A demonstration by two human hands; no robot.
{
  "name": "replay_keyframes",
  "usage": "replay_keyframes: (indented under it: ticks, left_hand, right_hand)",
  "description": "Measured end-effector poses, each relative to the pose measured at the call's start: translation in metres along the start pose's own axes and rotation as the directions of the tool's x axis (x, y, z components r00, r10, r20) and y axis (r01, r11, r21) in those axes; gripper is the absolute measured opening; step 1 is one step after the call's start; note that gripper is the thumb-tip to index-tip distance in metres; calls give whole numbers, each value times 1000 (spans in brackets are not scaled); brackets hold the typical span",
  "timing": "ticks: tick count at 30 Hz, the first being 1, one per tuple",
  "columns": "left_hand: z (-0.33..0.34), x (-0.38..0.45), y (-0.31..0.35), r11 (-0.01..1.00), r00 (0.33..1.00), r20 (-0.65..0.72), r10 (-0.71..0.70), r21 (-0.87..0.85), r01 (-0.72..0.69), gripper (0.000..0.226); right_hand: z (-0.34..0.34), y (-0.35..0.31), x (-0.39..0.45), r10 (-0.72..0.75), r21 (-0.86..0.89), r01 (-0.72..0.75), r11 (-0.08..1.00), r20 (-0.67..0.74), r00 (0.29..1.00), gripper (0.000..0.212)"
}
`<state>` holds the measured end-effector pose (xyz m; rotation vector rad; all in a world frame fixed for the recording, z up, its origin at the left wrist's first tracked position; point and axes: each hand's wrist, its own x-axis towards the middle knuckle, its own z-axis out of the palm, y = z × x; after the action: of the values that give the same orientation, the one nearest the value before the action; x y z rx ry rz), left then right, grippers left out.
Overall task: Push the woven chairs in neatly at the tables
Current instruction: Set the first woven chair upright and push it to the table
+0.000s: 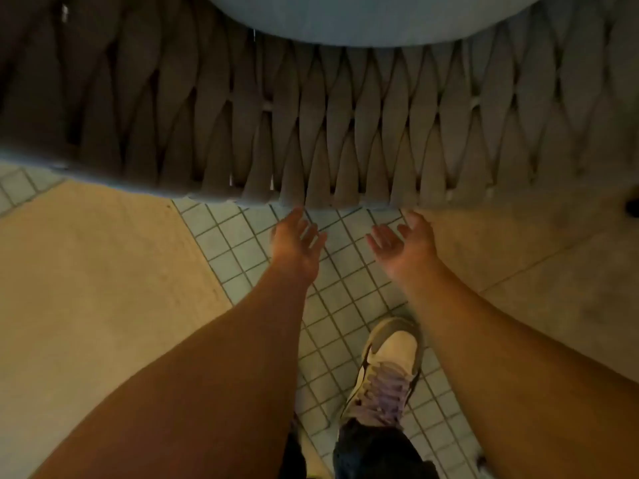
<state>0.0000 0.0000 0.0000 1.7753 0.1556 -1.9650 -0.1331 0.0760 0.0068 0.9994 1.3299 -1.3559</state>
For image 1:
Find person's right hand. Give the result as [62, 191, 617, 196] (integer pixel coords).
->
[365, 210, 443, 285]

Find person's left hand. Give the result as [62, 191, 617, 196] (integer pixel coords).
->
[269, 206, 329, 287]

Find grey woven chair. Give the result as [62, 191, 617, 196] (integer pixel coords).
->
[0, 0, 639, 211]

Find person's right forearm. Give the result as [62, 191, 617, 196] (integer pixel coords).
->
[397, 263, 639, 479]

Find person's left forearm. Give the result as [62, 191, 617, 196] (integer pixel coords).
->
[29, 266, 318, 479]

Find person's right shoe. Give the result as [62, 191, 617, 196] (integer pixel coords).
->
[341, 316, 424, 430]

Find person's left leg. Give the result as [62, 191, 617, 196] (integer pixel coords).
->
[283, 416, 308, 479]

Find person's leg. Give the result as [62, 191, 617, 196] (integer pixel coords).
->
[331, 418, 441, 479]
[283, 416, 308, 479]

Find person's right leg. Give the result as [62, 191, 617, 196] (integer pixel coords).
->
[331, 418, 441, 479]

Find beige seat cushion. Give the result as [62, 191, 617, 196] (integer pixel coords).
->
[202, 0, 550, 48]

